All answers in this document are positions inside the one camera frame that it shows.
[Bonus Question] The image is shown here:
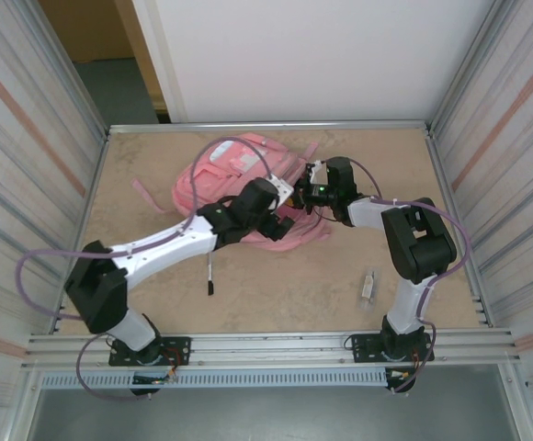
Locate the pink student backpack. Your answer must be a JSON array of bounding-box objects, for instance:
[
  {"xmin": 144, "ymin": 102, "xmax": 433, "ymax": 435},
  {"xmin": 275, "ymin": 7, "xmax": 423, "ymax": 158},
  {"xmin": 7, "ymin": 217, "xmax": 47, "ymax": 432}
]
[{"xmin": 130, "ymin": 131, "xmax": 332, "ymax": 254}]

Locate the black white marker pen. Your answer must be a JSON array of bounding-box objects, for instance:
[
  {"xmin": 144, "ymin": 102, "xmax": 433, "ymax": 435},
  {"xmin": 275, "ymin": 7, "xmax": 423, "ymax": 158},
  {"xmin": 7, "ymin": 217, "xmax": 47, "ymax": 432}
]
[{"xmin": 206, "ymin": 251, "xmax": 218, "ymax": 297}]

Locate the aluminium table side rail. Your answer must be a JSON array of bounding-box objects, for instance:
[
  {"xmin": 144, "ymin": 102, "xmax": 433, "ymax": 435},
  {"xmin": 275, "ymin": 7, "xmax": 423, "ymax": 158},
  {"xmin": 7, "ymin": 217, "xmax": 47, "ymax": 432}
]
[
  {"xmin": 53, "ymin": 131, "xmax": 112, "ymax": 334},
  {"xmin": 424, "ymin": 128, "xmax": 498, "ymax": 328}
]

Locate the aluminium frame post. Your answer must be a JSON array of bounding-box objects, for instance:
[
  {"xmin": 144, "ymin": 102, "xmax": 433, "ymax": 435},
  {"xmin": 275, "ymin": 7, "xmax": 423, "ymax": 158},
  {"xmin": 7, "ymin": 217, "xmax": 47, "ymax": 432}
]
[
  {"xmin": 30, "ymin": 0, "xmax": 110, "ymax": 134},
  {"xmin": 430, "ymin": 0, "xmax": 509, "ymax": 130}
]

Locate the thin aluminium table rail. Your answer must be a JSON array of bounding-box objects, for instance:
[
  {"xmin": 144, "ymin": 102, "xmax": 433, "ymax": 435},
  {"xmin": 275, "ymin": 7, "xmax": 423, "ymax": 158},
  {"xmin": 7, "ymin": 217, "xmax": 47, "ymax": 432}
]
[{"xmin": 107, "ymin": 119, "xmax": 429, "ymax": 136}]

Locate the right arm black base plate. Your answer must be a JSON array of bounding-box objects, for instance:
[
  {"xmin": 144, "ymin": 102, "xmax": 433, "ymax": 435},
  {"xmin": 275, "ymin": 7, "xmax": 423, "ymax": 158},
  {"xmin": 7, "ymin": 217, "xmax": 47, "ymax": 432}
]
[{"xmin": 347, "ymin": 332, "xmax": 434, "ymax": 365}]

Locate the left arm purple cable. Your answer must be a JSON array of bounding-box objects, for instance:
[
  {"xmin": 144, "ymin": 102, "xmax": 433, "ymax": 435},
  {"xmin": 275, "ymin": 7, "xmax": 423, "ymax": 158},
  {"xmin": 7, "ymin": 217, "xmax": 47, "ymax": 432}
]
[{"xmin": 15, "ymin": 135, "xmax": 280, "ymax": 404}]

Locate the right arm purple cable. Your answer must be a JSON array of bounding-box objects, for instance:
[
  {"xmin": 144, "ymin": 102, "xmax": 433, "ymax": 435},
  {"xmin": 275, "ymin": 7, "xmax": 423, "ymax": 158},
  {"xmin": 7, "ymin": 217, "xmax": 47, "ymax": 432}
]
[{"xmin": 320, "ymin": 157, "xmax": 473, "ymax": 395}]

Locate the wide aluminium mounting rail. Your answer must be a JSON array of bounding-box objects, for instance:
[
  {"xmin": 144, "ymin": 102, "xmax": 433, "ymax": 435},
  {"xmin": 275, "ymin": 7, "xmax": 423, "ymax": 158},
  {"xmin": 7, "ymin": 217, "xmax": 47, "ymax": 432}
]
[{"xmin": 25, "ymin": 326, "xmax": 523, "ymax": 371}]

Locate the small circuit board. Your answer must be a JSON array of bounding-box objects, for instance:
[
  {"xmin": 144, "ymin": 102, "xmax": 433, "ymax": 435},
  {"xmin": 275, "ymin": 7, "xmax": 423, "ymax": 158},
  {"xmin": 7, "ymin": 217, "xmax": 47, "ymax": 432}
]
[{"xmin": 131, "ymin": 372, "xmax": 178, "ymax": 386}]

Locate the corrugated translucent side panel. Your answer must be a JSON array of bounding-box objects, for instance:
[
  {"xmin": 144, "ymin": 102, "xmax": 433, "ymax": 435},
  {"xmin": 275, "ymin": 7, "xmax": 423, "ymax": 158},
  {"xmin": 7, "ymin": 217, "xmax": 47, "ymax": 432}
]
[
  {"xmin": 0, "ymin": 0, "xmax": 109, "ymax": 382},
  {"xmin": 431, "ymin": 0, "xmax": 533, "ymax": 382}
]

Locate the wire bundle with connector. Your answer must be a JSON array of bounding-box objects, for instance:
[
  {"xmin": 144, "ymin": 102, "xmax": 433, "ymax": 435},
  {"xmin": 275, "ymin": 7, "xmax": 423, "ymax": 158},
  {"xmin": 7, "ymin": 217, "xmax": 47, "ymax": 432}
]
[{"xmin": 385, "ymin": 366, "xmax": 417, "ymax": 385}]

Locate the small clear tube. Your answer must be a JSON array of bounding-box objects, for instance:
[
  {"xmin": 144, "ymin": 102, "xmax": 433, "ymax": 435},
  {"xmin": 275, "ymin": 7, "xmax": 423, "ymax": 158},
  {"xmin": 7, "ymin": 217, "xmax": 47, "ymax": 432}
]
[{"xmin": 357, "ymin": 265, "xmax": 383, "ymax": 314}]

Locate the grey slotted cable duct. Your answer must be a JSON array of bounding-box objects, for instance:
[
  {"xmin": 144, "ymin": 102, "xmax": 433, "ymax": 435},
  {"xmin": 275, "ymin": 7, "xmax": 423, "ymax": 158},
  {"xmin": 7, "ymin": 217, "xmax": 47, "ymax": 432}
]
[{"xmin": 40, "ymin": 370, "xmax": 390, "ymax": 390}]

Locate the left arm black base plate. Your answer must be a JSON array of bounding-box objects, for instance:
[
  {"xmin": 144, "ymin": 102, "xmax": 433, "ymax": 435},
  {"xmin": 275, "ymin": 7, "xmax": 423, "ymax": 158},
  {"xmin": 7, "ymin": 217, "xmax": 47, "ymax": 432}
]
[{"xmin": 108, "ymin": 335, "xmax": 192, "ymax": 368}]

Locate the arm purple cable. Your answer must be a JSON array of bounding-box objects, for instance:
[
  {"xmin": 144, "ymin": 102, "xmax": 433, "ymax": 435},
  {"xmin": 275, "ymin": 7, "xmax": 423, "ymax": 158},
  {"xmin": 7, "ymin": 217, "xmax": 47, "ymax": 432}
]
[
  {"xmin": 320, "ymin": 157, "xmax": 473, "ymax": 395},
  {"xmin": 15, "ymin": 135, "xmax": 280, "ymax": 404}
]

